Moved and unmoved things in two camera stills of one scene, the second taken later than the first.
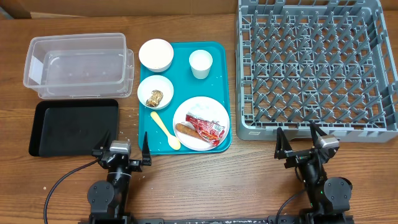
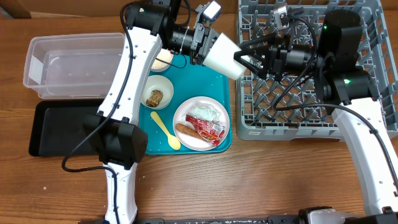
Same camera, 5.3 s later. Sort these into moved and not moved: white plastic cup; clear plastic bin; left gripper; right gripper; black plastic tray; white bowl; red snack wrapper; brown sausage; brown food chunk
Moved: white plastic cup; right gripper; left gripper
Not moved: white bowl; red snack wrapper; clear plastic bin; black plastic tray; brown food chunk; brown sausage
